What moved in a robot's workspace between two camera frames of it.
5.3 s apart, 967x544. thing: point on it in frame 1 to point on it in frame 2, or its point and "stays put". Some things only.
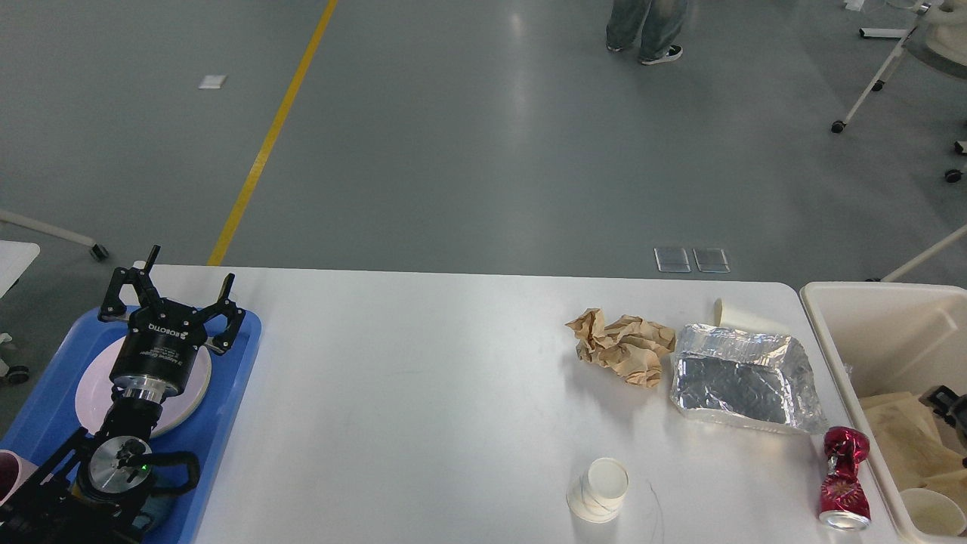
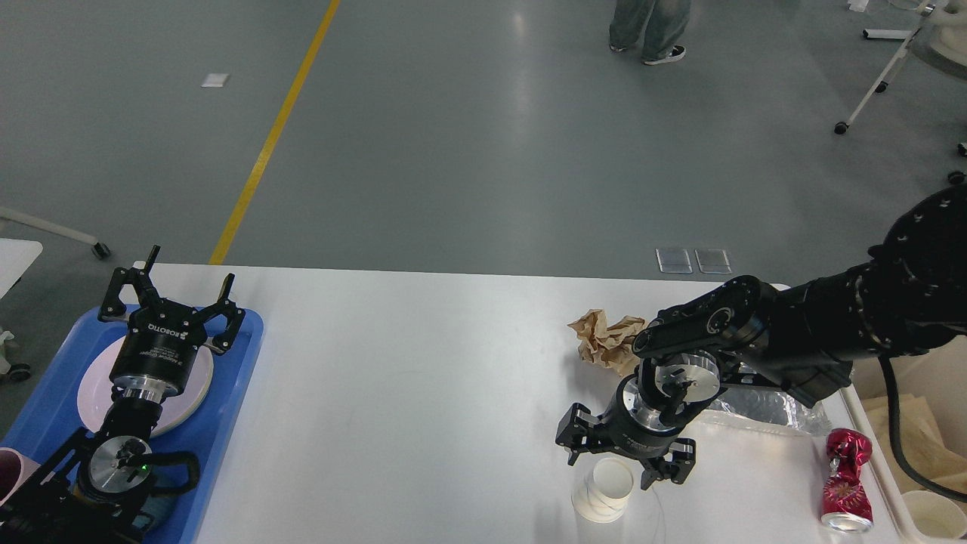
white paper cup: (600, 491) stays put
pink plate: (94, 390) stays put
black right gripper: (946, 403) to (631, 428)
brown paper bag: (922, 453) stays put
